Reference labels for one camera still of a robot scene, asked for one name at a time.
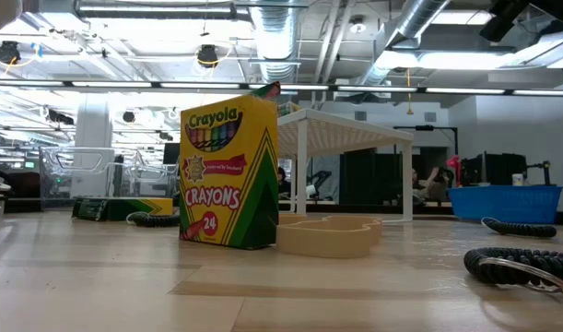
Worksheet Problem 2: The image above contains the white building column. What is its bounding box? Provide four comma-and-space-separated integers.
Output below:
71, 94, 115, 199

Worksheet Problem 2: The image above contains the yellow hanging cord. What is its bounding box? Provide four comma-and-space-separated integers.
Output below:
404, 67, 415, 116

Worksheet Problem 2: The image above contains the white perforated shelf riser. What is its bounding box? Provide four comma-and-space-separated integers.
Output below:
276, 108, 415, 225

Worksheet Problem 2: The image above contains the black background equipment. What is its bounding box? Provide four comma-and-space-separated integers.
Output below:
460, 151, 530, 188

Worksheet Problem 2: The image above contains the clear plastic bin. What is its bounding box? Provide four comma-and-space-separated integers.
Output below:
38, 146, 182, 212

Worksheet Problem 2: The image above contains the blue plastic basket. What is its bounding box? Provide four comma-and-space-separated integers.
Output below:
446, 184, 563, 226

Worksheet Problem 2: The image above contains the black spiral coil keychain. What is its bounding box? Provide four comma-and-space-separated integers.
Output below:
125, 210, 182, 229
463, 247, 563, 295
480, 216, 558, 239

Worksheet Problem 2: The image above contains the wide silver ventilation duct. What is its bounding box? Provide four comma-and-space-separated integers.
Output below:
249, 0, 306, 85

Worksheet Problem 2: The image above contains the slanted silver ventilation duct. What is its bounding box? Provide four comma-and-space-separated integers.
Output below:
354, 0, 452, 87

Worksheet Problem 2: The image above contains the black metal table frame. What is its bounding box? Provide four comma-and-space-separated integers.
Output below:
3, 196, 563, 227

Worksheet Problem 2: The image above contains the dark tall cabinet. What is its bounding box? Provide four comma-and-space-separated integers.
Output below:
339, 147, 414, 207

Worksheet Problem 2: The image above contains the black background monitor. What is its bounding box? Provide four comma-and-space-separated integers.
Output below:
162, 141, 182, 166

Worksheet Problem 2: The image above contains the long linear ceiling light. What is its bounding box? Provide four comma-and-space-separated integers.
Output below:
0, 78, 563, 97

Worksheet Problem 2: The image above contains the black ceiling device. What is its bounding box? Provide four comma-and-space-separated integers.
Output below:
196, 43, 219, 69
0, 40, 22, 65

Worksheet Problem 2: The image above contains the black articulated stand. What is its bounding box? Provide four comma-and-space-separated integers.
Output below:
527, 160, 553, 186

